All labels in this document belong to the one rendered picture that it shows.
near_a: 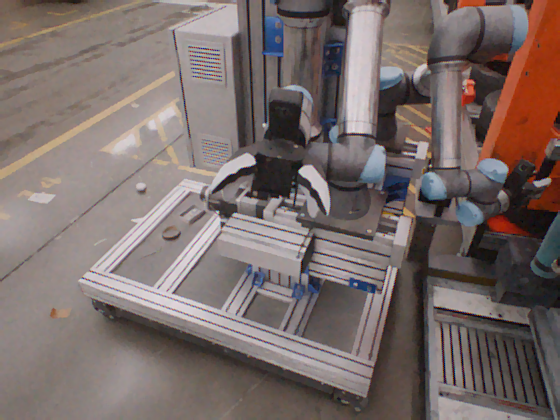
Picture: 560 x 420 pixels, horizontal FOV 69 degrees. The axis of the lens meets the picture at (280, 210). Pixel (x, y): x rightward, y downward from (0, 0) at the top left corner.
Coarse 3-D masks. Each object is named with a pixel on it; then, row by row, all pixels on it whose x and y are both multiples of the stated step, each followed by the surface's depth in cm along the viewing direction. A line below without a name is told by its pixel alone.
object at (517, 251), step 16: (512, 240) 168; (528, 240) 168; (512, 256) 163; (528, 256) 160; (496, 272) 174; (512, 272) 162; (528, 272) 159; (496, 288) 187; (512, 288) 166; (528, 288) 164; (544, 288) 182; (512, 304) 182; (528, 304) 181; (544, 304) 181
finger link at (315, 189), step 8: (304, 168) 57; (312, 168) 57; (304, 176) 55; (312, 176) 55; (320, 176) 56; (304, 184) 56; (312, 184) 54; (320, 184) 54; (304, 192) 58; (312, 192) 54; (320, 192) 53; (312, 200) 56; (320, 200) 52; (328, 200) 53; (312, 208) 57; (320, 208) 52; (328, 208) 52; (312, 216) 58
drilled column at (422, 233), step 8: (416, 224) 200; (424, 224) 199; (432, 224) 198; (416, 232) 203; (424, 232) 202; (432, 232) 201; (408, 240) 217; (416, 240) 206; (424, 240) 205; (408, 248) 212; (416, 248) 209; (424, 248) 208; (408, 256) 214; (416, 256) 212; (424, 256) 211
